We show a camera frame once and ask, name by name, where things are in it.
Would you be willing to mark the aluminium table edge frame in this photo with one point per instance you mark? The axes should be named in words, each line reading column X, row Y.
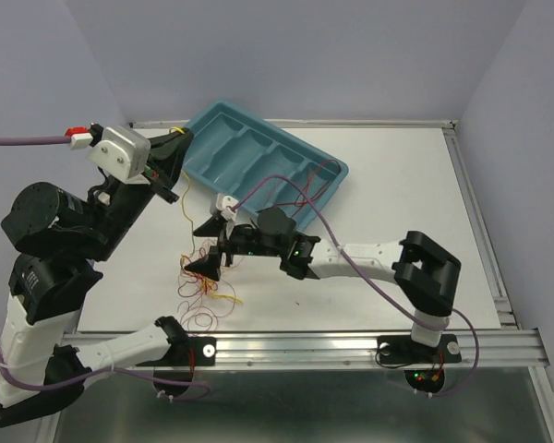
column 400, row 180

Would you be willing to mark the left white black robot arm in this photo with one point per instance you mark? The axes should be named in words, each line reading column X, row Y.
column 59, row 238

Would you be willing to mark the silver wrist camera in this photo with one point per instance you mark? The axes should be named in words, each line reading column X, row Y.
column 226, row 205
column 123, row 154

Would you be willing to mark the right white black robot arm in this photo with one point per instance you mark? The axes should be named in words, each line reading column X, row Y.
column 427, row 273

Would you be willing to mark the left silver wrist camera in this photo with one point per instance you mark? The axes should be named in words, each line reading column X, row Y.
column 123, row 154

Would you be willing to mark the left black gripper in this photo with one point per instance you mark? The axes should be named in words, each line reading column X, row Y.
column 170, row 159

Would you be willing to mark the teal plastic compartment tray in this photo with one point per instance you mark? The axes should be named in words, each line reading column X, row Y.
column 233, row 150

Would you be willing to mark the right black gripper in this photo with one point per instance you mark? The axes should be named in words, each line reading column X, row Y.
column 215, row 225

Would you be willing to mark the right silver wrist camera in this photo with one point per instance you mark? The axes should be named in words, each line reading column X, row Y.
column 226, row 205

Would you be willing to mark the aluminium front mounting rail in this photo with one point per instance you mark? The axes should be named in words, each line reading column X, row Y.
column 364, row 350

